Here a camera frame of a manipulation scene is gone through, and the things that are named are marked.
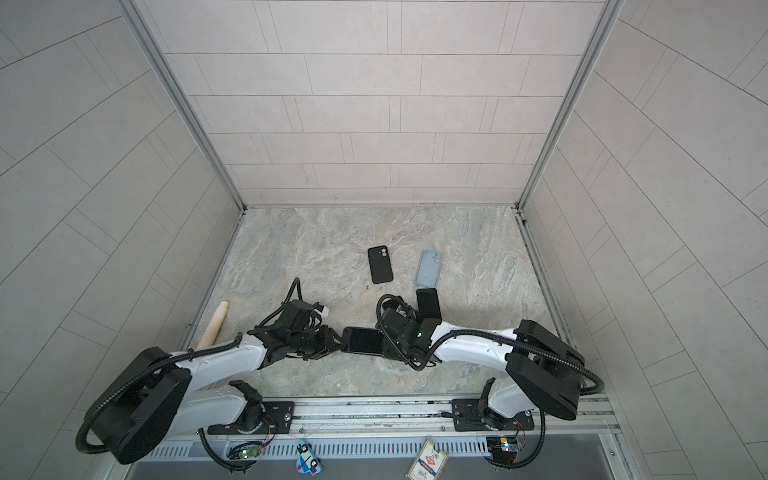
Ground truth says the left circuit board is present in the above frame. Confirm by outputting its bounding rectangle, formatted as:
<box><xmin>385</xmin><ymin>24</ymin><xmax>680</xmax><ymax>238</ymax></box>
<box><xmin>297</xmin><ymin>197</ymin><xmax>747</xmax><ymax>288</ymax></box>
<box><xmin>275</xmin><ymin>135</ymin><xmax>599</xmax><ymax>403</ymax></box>
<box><xmin>227</xmin><ymin>441</ymin><xmax>263</xmax><ymax>461</ymax></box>

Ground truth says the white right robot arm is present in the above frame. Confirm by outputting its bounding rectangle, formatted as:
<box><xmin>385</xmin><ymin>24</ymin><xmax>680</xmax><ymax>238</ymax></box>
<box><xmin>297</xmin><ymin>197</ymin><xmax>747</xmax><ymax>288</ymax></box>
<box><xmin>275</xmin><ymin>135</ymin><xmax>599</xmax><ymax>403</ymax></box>
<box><xmin>377</xmin><ymin>306</ymin><xmax>603</xmax><ymax>421</ymax></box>

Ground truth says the aluminium corner post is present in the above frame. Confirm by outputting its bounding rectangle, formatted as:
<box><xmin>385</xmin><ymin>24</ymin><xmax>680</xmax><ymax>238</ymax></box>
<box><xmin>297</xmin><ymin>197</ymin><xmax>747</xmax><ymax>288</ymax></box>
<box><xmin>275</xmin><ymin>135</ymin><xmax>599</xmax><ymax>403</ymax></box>
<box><xmin>517</xmin><ymin>0</ymin><xmax>623</xmax><ymax>213</ymax></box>
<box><xmin>115</xmin><ymin>0</ymin><xmax>247</xmax><ymax>214</ymax></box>

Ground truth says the red white card tag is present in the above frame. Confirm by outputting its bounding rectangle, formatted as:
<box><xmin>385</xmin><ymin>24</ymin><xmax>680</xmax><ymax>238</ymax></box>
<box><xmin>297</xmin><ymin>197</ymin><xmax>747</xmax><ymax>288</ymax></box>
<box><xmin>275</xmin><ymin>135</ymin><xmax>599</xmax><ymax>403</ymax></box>
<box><xmin>406</xmin><ymin>438</ymin><xmax>449</xmax><ymax>480</ymax></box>

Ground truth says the right circuit board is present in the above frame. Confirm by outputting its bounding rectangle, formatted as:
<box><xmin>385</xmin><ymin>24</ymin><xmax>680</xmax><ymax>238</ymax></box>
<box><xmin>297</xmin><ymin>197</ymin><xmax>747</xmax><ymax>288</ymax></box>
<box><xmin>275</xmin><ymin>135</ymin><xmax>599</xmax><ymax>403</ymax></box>
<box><xmin>486</xmin><ymin>437</ymin><xmax>521</xmax><ymax>463</ymax></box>

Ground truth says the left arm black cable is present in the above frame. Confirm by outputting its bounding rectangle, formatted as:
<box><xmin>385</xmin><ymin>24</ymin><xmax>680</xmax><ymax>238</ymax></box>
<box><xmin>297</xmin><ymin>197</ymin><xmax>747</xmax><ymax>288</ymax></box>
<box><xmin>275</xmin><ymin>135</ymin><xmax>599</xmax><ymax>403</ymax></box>
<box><xmin>74</xmin><ymin>277</ymin><xmax>304</xmax><ymax>455</ymax></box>

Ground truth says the aluminium right corner post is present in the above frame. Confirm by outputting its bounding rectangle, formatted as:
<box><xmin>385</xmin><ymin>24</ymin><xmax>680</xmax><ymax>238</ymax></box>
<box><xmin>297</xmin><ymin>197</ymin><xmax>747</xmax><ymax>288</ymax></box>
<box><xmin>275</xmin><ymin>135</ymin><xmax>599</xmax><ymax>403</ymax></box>
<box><xmin>517</xmin><ymin>0</ymin><xmax>623</xmax><ymax>213</ymax></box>

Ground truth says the blue white sticker tag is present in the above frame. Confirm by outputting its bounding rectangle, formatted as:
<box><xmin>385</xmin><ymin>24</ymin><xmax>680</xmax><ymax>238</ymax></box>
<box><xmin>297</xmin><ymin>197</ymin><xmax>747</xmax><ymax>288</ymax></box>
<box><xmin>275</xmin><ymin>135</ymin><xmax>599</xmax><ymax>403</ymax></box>
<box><xmin>296</xmin><ymin>440</ymin><xmax>322</xmax><ymax>476</ymax></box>

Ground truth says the black phone case middle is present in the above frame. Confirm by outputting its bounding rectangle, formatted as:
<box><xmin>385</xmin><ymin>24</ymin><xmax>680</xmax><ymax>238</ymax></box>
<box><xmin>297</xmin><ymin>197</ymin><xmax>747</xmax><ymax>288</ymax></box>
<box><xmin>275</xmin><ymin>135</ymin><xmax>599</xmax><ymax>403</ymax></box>
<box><xmin>367</xmin><ymin>245</ymin><xmax>394</xmax><ymax>285</ymax></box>

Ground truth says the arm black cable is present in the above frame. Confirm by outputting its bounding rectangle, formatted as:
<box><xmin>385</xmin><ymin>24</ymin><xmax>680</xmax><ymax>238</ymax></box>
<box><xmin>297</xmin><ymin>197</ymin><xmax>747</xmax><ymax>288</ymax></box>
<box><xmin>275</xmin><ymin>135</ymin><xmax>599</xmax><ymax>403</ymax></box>
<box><xmin>375</xmin><ymin>293</ymin><xmax>606</xmax><ymax>397</ymax></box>
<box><xmin>74</xmin><ymin>277</ymin><xmax>304</xmax><ymax>455</ymax></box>

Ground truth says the aluminium left corner post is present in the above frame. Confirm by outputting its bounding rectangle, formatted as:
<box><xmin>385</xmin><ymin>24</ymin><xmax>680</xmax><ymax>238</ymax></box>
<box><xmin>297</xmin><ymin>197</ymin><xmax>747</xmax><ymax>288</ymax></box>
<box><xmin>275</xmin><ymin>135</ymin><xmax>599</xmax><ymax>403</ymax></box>
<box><xmin>115</xmin><ymin>0</ymin><xmax>247</xmax><ymax>214</ymax></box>

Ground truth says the purple-edged phone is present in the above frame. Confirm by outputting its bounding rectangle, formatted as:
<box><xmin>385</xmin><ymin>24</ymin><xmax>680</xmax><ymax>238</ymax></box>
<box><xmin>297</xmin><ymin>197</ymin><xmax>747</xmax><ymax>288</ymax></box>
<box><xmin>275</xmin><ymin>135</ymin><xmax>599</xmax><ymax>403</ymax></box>
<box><xmin>341</xmin><ymin>326</ymin><xmax>384</xmax><ymax>357</ymax></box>

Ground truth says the black phone right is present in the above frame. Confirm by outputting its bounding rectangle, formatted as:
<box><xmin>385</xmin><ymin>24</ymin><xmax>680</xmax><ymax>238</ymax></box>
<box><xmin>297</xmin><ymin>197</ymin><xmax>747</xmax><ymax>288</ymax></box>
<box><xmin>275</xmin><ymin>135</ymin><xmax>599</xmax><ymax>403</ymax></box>
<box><xmin>416</xmin><ymin>288</ymin><xmax>442</xmax><ymax>322</ymax></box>

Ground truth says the circuit board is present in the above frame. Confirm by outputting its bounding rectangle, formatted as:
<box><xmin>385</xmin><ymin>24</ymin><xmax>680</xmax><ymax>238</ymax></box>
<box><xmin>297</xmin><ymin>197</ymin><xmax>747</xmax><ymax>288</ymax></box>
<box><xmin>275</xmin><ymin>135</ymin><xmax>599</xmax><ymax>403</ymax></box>
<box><xmin>227</xmin><ymin>441</ymin><xmax>263</xmax><ymax>461</ymax></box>
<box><xmin>486</xmin><ymin>437</ymin><xmax>521</xmax><ymax>463</ymax></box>

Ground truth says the light blue phone case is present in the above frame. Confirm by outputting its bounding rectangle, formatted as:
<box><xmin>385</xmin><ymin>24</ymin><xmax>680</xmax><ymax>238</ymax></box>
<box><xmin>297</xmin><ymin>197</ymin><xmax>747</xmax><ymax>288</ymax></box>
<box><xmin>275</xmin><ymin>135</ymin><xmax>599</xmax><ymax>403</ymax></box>
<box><xmin>415</xmin><ymin>250</ymin><xmax>443</xmax><ymax>288</ymax></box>

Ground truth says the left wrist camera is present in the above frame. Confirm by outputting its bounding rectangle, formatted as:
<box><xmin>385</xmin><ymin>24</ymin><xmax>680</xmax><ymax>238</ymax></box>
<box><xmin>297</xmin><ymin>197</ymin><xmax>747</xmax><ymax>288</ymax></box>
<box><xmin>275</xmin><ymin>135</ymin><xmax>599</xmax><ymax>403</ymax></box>
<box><xmin>279</xmin><ymin>299</ymin><xmax>330</xmax><ymax>330</ymax></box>

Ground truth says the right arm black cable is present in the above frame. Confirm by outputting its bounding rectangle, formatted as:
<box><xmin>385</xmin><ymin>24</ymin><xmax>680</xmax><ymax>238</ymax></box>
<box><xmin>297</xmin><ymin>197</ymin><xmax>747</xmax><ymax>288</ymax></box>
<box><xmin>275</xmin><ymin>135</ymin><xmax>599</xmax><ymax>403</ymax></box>
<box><xmin>375</xmin><ymin>293</ymin><xmax>606</xmax><ymax>397</ymax></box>

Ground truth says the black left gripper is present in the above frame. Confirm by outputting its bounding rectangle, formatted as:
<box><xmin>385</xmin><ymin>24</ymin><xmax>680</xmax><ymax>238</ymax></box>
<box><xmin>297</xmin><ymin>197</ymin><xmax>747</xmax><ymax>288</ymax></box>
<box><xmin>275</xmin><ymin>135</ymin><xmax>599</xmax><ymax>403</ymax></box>
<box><xmin>287</xmin><ymin>326</ymin><xmax>350</xmax><ymax>360</ymax></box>

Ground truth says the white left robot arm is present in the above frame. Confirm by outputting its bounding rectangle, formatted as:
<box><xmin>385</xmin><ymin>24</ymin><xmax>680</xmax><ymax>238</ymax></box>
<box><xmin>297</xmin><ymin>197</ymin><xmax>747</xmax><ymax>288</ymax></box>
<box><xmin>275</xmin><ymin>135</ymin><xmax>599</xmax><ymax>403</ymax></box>
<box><xmin>75</xmin><ymin>324</ymin><xmax>342</xmax><ymax>464</ymax></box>

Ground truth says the wooden roller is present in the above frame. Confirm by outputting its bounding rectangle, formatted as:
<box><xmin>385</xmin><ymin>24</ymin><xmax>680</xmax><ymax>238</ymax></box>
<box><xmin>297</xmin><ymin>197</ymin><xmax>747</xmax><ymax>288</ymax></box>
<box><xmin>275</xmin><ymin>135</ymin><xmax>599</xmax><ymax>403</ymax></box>
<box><xmin>195</xmin><ymin>301</ymin><xmax>230</xmax><ymax>350</ymax></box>

